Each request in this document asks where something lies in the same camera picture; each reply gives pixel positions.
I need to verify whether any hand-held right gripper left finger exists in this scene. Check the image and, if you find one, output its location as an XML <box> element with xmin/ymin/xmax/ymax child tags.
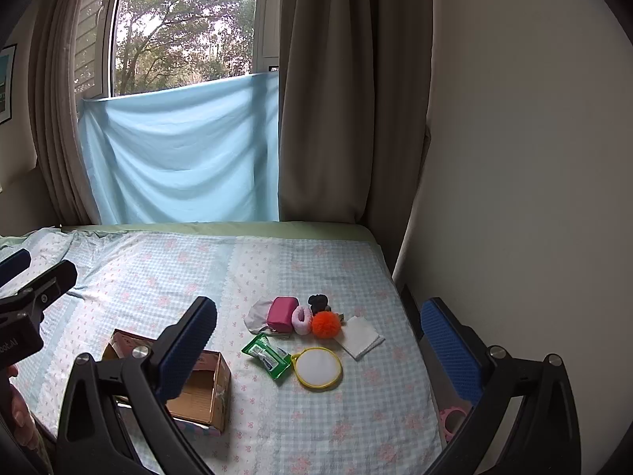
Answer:
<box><xmin>55</xmin><ymin>296</ymin><xmax>218</xmax><ymax>475</ymax></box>

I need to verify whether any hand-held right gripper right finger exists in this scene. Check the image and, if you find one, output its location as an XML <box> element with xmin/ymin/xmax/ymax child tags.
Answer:
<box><xmin>419</xmin><ymin>297</ymin><xmax>582</xmax><ymax>475</ymax></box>

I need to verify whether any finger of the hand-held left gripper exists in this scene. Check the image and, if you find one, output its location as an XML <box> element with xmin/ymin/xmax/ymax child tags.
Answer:
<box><xmin>0</xmin><ymin>260</ymin><xmax>78</xmax><ymax>315</ymax></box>
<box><xmin>0</xmin><ymin>248</ymin><xmax>33</xmax><ymax>288</ymax></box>

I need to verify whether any cardboard box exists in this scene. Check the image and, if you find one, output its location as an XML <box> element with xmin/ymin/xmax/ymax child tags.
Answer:
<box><xmin>101</xmin><ymin>329</ymin><xmax>232</xmax><ymax>433</ymax></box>

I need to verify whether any grey cloth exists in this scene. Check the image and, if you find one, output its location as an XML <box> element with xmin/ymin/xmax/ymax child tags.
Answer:
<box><xmin>246</xmin><ymin>298</ymin><xmax>278</xmax><ymax>336</ymax></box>

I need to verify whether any green wipes packet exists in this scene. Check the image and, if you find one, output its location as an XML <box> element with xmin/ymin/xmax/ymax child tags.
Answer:
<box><xmin>241</xmin><ymin>333</ymin><xmax>292</xmax><ymax>383</ymax></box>

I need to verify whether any white cloth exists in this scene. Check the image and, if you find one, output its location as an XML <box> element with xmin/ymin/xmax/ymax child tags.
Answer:
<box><xmin>339</xmin><ymin>315</ymin><xmax>385</xmax><ymax>361</ymax></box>

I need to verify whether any pink pouch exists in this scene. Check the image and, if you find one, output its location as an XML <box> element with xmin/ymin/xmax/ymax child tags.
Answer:
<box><xmin>267</xmin><ymin>297</ymin><xmax>299</xmax><ymax>332</ymax></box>

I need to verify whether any pink white fluffy scrunchie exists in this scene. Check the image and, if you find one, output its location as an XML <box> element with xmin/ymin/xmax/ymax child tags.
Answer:
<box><xmin>292</xmin><ymin>305</ymin><xmax>314</xmax><ymax>336</ymax></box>

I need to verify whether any orange pompom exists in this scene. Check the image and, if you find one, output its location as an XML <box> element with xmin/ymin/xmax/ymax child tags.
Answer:
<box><xmin>311</xmin><ymin>310</ymin><xmax>346</xmax><ymax>340</ymax></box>

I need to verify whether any yellow rimmed round pad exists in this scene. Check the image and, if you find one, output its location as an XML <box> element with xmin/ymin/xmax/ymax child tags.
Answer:
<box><xmin>291</xmin><ymin>347</ymin><xmax>343</xmax><ymax>390</ymax></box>

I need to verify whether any person's left hand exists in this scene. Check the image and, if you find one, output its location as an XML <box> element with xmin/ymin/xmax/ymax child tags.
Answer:
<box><xmin>0</xmin><ymin>363</ymin><xmax>38</xmax><ymax>451</ymax></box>

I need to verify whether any narrow brown curtain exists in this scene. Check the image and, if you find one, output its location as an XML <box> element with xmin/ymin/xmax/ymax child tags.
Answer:
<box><xmin>27</xmin><ymin>0</ymin><xmax>130</xmax><ymax>226</ymax></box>

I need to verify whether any green mattress sheet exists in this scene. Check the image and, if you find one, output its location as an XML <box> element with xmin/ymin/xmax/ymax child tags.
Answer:
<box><xmin>0</xmin><ymin>221</ymin><xmax>379</xmax><ymax>251</ymax></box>

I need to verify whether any checked floral bed sheet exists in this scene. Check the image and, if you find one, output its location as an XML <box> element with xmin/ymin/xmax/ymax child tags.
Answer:
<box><xmin>0</xmin><ymin>228</ymin><xmax>446</xmax><ymax>475</ymax></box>

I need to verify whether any light blue hanging cloth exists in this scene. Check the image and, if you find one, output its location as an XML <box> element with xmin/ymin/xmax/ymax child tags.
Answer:
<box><xmin>78</xmin><ymin>72</ymin><xmax>280</xmax><ymax>225</ymax></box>

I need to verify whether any wide brown curtain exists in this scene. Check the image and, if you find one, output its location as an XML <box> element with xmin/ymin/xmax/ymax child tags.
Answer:
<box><xmin>278</xmin><ymin>0</ymin><xmax>435</xmax><ymax>226</ymax></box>

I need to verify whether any window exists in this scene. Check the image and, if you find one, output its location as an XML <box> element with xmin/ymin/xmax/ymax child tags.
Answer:
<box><xmin>74</xmin><ymin>0</ymin><xmax>280</xmax><ymax>100</ymax></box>

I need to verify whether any pink ring toy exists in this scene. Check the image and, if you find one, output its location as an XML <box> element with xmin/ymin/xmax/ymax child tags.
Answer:
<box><xmin>439</xmin><ymin>407</ymin><xmax>468</xmax><ymax>443</ymax></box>

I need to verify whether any wall poster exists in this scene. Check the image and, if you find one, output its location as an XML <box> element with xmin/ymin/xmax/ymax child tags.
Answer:
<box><xmin>0</xmin><ymin>44</ymin><xmax>18</xmax><ymax>125</ymax></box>

